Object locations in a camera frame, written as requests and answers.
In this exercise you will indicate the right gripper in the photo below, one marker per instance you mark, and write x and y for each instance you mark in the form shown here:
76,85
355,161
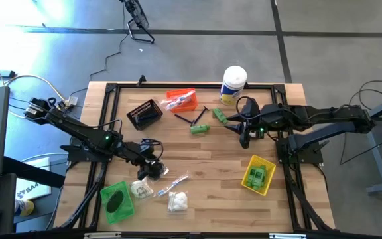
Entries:
254,121

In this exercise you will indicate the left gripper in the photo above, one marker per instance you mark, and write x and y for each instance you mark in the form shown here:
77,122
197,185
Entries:
143,154

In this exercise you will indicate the bagged toothbrush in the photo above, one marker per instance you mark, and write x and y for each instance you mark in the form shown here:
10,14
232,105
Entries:
172,184
184,98
177,99
174,104

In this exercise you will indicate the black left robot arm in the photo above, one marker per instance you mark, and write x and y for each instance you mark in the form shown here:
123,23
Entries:
78,131

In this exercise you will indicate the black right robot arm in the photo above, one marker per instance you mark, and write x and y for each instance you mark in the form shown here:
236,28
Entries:
327,114

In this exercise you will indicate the bagged white printed soap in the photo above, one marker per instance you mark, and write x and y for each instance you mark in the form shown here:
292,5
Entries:
141,189

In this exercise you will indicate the green plastic basket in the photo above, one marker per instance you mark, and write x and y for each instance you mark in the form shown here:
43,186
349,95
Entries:
121,186

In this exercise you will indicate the white yellow wipes canister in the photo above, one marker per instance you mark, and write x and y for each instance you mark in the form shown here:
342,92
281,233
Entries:
233,83

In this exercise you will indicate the orange plastic basket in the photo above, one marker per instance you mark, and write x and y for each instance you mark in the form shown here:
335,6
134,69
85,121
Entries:
191,106

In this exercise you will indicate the bagged white cotton balls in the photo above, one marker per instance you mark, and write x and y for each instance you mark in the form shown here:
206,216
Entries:
177,200

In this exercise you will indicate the yellow plastic basket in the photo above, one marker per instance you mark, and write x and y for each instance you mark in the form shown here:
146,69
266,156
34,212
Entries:
270,172

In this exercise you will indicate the black clamp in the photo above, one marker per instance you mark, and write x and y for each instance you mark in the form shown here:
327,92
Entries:
141,80

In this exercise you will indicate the white power adapter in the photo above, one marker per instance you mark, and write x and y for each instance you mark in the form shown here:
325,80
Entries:
72,100

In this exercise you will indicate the black desk beam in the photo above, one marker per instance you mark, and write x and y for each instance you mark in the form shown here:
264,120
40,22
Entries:
35,172

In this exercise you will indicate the white printed box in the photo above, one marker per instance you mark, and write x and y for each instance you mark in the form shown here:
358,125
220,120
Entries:
32,191

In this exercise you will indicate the person's shoe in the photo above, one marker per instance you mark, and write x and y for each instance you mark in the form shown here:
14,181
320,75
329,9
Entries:
25,207

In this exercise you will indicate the black floor fan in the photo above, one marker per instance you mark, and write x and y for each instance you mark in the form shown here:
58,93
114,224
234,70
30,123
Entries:
137,13

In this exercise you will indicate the grey metal table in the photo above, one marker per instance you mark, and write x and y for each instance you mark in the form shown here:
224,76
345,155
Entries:
378,156

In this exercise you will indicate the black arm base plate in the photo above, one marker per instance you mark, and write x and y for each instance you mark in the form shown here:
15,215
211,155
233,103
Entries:
78,154
305,156

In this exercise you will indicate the black aluminium table frame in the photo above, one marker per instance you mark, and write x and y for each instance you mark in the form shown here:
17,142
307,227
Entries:
161,86

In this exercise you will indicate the silver frame bracket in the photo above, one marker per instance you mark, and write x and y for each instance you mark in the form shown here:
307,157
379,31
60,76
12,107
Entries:
287,236
103,235

